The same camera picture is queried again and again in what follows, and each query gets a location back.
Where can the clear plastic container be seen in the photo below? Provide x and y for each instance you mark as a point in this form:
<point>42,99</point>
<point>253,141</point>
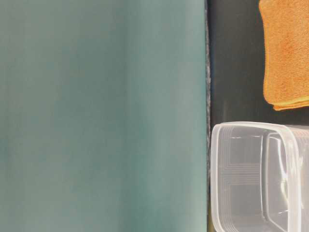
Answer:
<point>260,177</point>

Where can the folded orange towel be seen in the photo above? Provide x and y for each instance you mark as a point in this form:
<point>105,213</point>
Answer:
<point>286,37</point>

